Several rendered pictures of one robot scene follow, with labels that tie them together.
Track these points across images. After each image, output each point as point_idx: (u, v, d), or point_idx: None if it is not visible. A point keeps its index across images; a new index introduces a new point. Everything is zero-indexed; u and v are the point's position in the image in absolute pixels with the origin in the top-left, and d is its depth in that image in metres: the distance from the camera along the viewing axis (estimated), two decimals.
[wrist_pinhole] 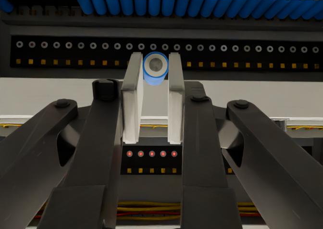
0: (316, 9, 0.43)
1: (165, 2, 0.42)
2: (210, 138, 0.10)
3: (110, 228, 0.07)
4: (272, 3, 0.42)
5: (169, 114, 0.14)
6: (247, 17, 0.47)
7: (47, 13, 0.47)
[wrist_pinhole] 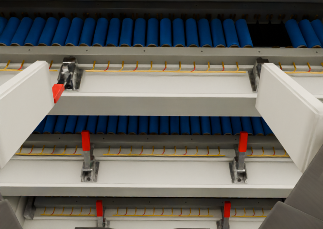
0: (21, 31, 0.45)
1: (169, 35, 0.45)
2: None
3: (110, 228, 0.07)
4: (68, 37, 0.44)
5: (310, 141, 0.12)
6: (86, 18, 0.47)
7: (280, 16, 0.49)
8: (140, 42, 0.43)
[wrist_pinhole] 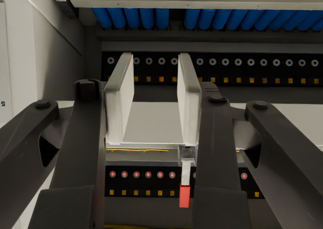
0: None
1: (282, 17, 0.38)
2: (226, 140, 0.10)
3: (110, 228, 0.07)
4: None
5: (186, 116, 0.14)
6: None
7: (143, 28, 0.44)
8: None
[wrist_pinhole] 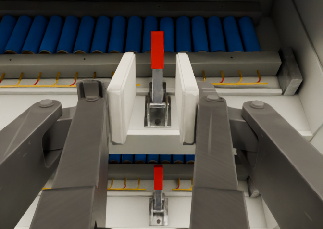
0: None
1: (52, 38, 0.35)
2: (223, 140, 0.10)
3: (110, 228, 0.07)
4: None
5: (183, 115, 0.14)
6: None
7: None
8: (11, 48, 0.34)
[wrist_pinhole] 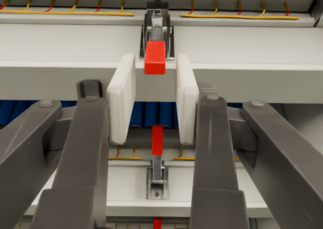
0: None
1: None
2: (223, 140, 0.10)
3: (110, 228, 0.07)
4: None
5: (183, 115, 0.14)
6: None
7: None
8: None
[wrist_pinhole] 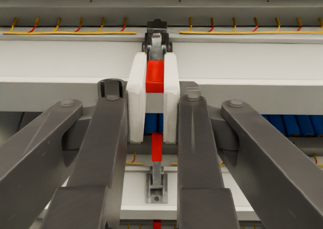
0: None
1: None
2: (206, 138, 0.10)
3: (110, 228, 0.07)
4: None
5: (165, 114, 0.14)
6: None
7: None
8: None
